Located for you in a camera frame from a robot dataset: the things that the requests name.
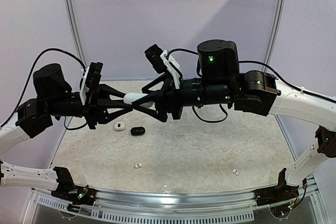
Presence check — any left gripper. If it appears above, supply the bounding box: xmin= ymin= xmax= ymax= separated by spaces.
xmin=47 ymin=81 xmax=133 ymax=129

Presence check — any white gold-trimmed charging case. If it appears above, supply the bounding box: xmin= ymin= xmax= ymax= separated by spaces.
xmin=114 ymin=122 xmax=126 ymax=132

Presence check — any black earbud charging case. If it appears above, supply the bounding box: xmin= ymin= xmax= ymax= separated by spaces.
xmin=130 ymin=126 xmax=145 ymax=136

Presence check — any white earbud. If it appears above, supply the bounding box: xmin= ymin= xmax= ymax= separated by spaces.
xmin=232 ymin=169 xmax=239 ymax=176
xmin=134 ymin=163 xmax=142 ymax=169

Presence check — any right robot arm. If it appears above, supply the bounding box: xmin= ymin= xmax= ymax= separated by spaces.
xmin=131 ymin=39 xmax=335 ymax=201

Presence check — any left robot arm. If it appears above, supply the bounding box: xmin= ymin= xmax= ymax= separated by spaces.
xmin=1 ymin=62 xmax=133 ymax=200

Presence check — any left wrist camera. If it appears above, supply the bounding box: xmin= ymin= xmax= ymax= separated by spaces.
xmin=79 ymin=62 xmax=103 ymax=105

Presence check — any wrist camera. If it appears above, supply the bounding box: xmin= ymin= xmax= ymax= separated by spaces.
xmin=79 ymin=62 xmax=103 ymax=105
xmin=144 ymin=44 xmax=183 ymax=89

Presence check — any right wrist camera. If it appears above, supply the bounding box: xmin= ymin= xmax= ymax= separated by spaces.
xmin=144 ymin=44 xmax=183 ymax=89

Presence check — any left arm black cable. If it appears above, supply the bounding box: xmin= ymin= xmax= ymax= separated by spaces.
xmin=0 ymin=48 xmax=89 ymax=130

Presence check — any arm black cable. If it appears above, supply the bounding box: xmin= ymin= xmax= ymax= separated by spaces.
xmin=0 ymin=48 xmax=89 ymax=130
xmin=167 ymin=48 xmax=336 ymax=124

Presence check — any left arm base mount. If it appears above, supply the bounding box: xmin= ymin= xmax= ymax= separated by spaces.
xmin=51 ymin=183 xmax=97 ymax=206

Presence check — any white slotted cable duct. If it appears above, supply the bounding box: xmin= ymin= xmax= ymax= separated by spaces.
xmin=31 ymin=196 xmax=255 ymax=223

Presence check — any aluminium front rail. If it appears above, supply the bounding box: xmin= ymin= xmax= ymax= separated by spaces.
xmin=31 ymin=174 xmax=320 ymax=216

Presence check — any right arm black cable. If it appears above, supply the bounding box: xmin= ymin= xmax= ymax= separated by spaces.
xmin=167 ymin=48 xmax=336 ymax=124

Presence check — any left aluminium corner post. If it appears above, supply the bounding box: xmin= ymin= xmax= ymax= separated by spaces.
xmin=64 ymin=0 xmax=87 ymax=64

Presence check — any aluminium corner post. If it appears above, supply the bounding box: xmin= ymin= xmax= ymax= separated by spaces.
xmin=64 ymin=0 xmax=87 ymax=64
xmin=263 ymin=0 xmax=285 ymax=64

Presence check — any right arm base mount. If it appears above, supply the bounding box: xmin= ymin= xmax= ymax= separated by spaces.
xmin=254 ymin=180 xmax=299 ymax=206

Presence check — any right aluminium corner post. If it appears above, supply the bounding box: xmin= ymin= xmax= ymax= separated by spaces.
xmin=263 ymin=0 xmax=285 ymax=64

